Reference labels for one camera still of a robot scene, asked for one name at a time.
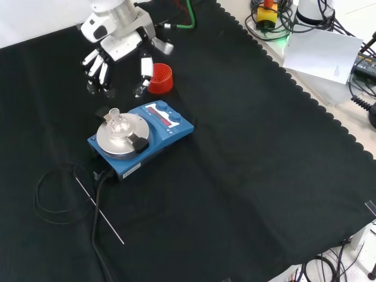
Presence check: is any red ribbed plastic ring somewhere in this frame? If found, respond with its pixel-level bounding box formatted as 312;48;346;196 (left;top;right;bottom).
146;62;174;95

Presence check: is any black coiled cable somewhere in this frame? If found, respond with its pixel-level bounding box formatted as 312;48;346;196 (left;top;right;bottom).
350;95;376;113

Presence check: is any thin steel probe rod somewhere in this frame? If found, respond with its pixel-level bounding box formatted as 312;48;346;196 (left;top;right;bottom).
74;175;125;246

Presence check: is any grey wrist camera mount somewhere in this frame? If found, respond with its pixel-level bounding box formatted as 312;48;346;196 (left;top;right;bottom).
137;11;174;56

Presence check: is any white paper sheet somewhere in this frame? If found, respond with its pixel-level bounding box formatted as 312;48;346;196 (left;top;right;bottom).
282;24;364;86

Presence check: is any thin black probe cable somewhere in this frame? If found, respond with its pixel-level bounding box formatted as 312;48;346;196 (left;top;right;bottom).
33;162;98;226

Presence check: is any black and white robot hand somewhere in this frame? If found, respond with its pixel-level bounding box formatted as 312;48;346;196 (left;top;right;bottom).
80;12;155;99

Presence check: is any green cable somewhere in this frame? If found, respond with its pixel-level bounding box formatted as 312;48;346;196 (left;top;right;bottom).
157;0;198;31

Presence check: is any pale grey box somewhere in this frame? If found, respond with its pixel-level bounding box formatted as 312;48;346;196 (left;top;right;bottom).
289;69;354;105

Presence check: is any black cloth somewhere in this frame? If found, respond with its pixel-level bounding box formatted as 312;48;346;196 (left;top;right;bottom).
0;0;376;282

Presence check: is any yellow stop button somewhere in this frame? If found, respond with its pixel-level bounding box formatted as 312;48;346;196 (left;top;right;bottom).
256;0;278;32

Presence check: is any clear tape strip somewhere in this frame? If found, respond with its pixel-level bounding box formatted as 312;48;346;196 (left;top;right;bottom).
364;200;376;219

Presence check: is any heater with blue base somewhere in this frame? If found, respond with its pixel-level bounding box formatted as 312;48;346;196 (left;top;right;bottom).
87;99;195;183

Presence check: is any black cable bundle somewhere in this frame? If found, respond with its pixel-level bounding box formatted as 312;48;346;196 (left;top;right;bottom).
301;241;376;282

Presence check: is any thick black power cable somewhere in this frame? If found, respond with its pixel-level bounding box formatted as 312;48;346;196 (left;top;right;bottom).
90;168;119;282

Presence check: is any clear round-bottom flask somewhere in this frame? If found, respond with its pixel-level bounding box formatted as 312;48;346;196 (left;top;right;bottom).
108;107;131;136

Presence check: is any black power adapter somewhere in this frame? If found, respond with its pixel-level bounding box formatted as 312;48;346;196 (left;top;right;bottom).
350;51;376;83

